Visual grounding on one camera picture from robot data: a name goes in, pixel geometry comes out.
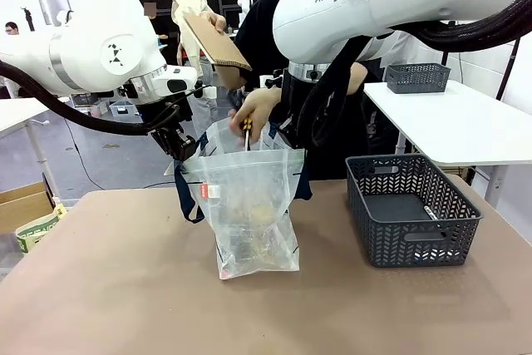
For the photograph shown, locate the brown cardboard box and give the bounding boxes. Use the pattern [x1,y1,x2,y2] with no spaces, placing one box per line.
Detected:
[0,181,56,234]

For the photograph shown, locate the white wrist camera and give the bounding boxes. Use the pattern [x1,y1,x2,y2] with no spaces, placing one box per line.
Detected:
[259,73,288,91]
[191,83,219,101]

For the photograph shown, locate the person's left forearm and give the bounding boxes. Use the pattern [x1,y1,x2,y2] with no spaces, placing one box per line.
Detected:
[347,62,369,96]

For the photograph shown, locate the white table with leg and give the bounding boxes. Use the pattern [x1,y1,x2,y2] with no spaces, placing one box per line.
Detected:
[0,96,55,202]

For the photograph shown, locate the mannequin in beige hoodie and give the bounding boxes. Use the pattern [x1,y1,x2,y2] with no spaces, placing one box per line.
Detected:
[164,0,224,81]

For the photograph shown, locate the person in black t-shirt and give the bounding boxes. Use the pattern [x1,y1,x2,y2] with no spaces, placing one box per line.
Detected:
[234,0,411,181]

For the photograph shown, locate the clear shopping bag navy handles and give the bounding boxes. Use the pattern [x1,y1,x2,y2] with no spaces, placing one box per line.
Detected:
[164,117,313,282]

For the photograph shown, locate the white side table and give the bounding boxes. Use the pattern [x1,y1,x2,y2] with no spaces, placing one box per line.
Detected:
[362,79,532,203]

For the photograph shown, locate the black slanted tripod leg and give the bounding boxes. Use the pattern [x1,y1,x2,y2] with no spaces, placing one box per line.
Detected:
[496,37,521,101]

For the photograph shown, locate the clear plastic storage bin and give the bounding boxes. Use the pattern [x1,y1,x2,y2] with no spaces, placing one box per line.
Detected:
[72,95,110,118]
[108,99,139,118]

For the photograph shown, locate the yellow black handled screwdriver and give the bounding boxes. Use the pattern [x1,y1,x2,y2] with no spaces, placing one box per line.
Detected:
[239,116,254,152]

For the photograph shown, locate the brown cardboard sheet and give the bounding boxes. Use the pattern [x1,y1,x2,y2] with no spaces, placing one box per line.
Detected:
[182,12,254,72]

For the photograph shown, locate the person's left hand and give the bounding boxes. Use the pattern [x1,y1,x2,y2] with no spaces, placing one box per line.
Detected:
[229,87,284,140]

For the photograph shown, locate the grey wall panel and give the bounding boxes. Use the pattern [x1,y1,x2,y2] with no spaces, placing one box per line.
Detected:
[36,0,72,27]

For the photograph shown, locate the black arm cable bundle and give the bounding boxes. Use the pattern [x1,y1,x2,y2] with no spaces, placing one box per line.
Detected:
[0,59,209,136]
[297,0,532,149]

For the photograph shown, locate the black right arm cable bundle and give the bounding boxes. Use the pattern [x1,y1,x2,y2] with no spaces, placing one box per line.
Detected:
[297,0,532,149]

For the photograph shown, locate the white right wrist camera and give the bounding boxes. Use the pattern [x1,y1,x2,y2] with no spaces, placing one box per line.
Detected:
[259,73,288,91]

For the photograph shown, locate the seated person in black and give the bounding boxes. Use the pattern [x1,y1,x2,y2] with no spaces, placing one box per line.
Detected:
[143,1,180,55]

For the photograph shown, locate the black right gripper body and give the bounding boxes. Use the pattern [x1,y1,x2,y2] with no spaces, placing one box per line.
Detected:
[278,71,317,150]

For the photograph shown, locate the black left arm cable bundle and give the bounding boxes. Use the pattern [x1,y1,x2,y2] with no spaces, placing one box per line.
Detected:
[0,59,209,136]

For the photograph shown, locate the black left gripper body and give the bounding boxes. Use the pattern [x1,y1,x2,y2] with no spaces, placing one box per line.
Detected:
[135,95,195,134]

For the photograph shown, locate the person's right hand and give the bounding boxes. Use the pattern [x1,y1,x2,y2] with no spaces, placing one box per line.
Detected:
[206,11,229,35]

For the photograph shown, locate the black tripod stand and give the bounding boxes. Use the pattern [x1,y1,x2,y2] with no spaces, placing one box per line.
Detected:
[20,6,37,32]

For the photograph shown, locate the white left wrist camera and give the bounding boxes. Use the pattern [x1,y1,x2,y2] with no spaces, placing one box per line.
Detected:
[191,83,219,101]

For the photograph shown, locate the dark grey plastic basket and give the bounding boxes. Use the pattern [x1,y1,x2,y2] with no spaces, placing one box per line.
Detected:
[345,154,485,269]
[385,62,452,96]

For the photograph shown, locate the green printed paper bag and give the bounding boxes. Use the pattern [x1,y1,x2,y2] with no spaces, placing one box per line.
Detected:
[15,203,68,254]

